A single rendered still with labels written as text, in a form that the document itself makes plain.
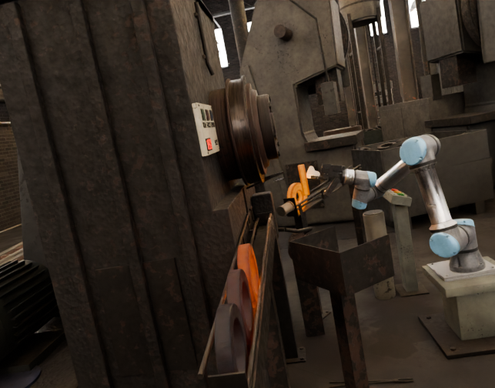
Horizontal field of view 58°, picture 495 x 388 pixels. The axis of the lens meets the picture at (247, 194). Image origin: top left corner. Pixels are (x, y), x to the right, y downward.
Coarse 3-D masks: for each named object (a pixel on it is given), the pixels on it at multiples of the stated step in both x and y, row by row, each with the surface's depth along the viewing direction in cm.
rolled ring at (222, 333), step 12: (216, 312) 92; (228, 312) 91; (216, 324) 88; (228, 324) 88; (240, 324) 99; (216, 336) 87; (228, 336) 86; (240, 336) 100; (216, 348) 86; (228, 348) 85; (240, 348) 100; (216, 360) 85; (228, 360) 85; (240, 360) 98; (228, 372) 85
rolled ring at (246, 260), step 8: (240, 248) 127; (248, 248) 126; (240, 256) 124; (248, 256) 124; (240, 264) 122; (248, 264) 122; (256, 264) 138; (248, 272) 121; (256, 272) 136; (248, 280) 121; (256, 280) 135; (256, 288) 134; (256, 296) 126
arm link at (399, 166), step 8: (400, 160) 215; (392, 168) 218; (400, 168) 213; (408, 168) 211; (384, 176) 221; (392, 176) 217; (400, 176) 215; (376, 184) 225; (384, 184) 222; (392, 184) 220; (376, 192) 226; (384, 192) 227
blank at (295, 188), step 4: (292, 184) 246; (296, 184) 245; (300, 184) 248; (292, 188) 242; (296, 188) 245; (300, 188) 247; (288, 192) 242; (292, 192) 241; (296, 192) 244; (300, 192) 249; (288, 196) 242; (292, 196) 241; (300, 196) 250; (304, 196) 250; (296, 200) 244; (300, 200) 249; (296, 204) 244
